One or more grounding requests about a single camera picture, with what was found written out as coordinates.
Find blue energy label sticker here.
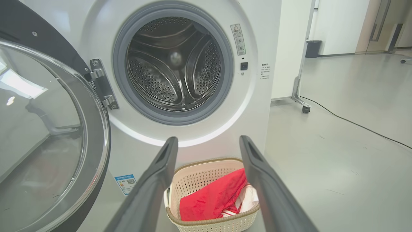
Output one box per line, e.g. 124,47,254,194
114,174,137,196

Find cream perforated laundry basket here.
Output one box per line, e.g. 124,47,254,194
164,158,260,232

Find grey warning label sticker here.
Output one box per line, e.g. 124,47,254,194
230,24,246,56

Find black floor cable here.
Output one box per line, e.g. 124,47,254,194
299,96,412,150

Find red and white clothing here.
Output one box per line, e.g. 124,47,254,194
179,168,259,222

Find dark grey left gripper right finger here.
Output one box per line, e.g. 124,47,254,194
239,135,319,232

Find metal washing machine door hinge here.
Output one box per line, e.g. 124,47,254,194
84,59,119,110

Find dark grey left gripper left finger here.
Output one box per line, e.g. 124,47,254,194
105,137,178,232

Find grey rubber door gasket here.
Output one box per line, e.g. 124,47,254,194
113,2,234,125

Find white partition with metal legs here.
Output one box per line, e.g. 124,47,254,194
271,0,316,114

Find white front-load washing machine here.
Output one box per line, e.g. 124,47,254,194
19,0,282,232

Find round glass washer door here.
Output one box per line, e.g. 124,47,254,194
0,0,111,232

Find stainless steel washing machine drum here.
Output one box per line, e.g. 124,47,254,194
126,17,222,111

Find black trash bin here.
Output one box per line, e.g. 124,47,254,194
305,40,322,58

